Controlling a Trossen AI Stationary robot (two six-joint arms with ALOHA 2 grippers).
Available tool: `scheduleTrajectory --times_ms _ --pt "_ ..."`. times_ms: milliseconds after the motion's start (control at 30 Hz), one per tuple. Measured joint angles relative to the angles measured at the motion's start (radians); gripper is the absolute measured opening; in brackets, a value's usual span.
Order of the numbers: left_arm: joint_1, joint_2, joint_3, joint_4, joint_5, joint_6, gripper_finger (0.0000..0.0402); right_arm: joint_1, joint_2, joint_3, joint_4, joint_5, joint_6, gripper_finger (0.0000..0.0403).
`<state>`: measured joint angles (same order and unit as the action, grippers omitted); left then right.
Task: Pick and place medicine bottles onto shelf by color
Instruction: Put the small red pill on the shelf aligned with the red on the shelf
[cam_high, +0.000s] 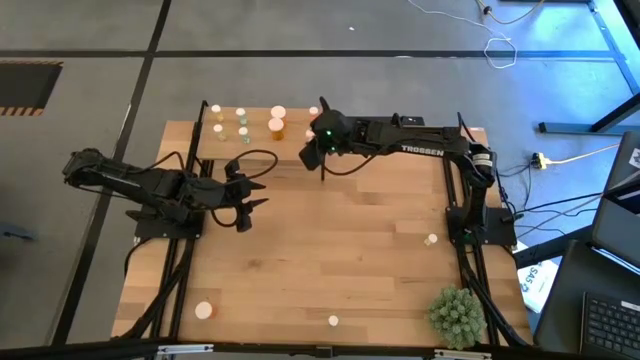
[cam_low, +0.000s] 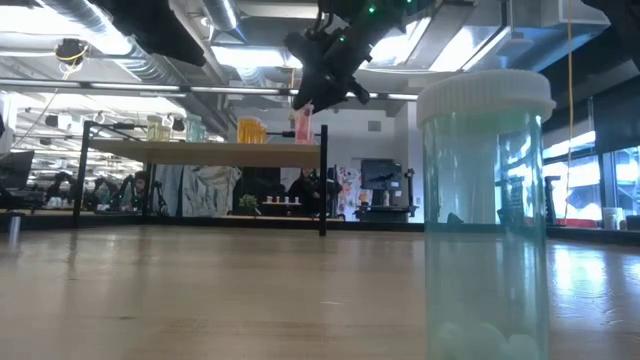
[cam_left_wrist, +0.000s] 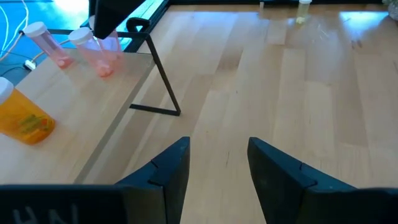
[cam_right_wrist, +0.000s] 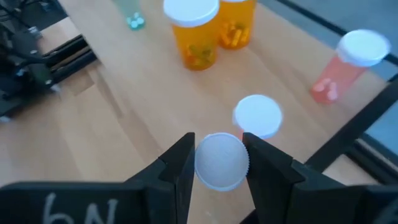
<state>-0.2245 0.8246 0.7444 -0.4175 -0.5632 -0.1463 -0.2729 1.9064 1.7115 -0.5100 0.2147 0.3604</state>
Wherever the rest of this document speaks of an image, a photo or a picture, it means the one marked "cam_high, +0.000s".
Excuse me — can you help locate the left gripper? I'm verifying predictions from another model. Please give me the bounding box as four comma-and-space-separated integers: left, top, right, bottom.
197, 159, 271, 214

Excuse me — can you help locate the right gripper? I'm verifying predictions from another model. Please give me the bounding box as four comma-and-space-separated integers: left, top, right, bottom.
298, 109, 352, 172

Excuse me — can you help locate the green artificial plant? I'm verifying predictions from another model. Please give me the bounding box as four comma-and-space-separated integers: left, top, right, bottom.
427, 283, 489, 351

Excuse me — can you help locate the black desk leg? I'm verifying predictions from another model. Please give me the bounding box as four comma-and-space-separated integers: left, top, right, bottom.
538, 92, 640, 135
513, 224, 596, 270

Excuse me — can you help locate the black mounting bar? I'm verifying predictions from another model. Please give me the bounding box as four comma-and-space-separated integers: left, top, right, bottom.
0, 338, 640, 360

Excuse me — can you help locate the small dark object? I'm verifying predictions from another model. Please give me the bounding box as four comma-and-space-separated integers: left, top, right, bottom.
1, 227, 39, 242

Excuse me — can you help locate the black hazard-striped mat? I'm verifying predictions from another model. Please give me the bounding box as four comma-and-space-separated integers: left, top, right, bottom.
0, 59, 65, 117

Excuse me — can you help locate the black laptop with keyboard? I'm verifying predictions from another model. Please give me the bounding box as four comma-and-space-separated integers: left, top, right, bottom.
532, 239, 640, 360

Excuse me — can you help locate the dark grey laptop lid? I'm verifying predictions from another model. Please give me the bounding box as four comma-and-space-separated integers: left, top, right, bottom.
591, 130, 640, 271

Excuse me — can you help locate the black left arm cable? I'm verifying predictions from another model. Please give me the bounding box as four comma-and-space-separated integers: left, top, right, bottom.
209, 148, 280, 230

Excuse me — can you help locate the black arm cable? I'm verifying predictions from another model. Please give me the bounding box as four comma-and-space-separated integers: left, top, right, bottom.
209, 148, 280, 230
319, 112, 474, 177

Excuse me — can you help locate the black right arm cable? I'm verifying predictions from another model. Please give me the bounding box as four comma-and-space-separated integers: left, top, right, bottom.
319, 112, 474, 177

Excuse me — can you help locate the silver metal bracket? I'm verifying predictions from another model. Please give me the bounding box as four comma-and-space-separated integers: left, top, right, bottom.
433, 348, 494, 360
157, 343, 215, 356

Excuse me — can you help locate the tan cable with plug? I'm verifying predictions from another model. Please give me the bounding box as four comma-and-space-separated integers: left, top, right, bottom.
474, 0, 546, 25

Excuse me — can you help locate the white cable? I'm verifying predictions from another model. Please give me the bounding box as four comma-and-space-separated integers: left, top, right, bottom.
407, 0, 519, 70

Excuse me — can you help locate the black cable bundle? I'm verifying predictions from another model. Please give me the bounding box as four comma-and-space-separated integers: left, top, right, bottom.
492, 162, 609, 240

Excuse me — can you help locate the cream cable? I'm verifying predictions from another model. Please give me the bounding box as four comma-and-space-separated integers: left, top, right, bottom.
547, 143, 621, 165

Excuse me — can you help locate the black metal frame bar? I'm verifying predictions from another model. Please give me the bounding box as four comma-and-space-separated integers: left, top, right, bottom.
587, 0, 640, 96

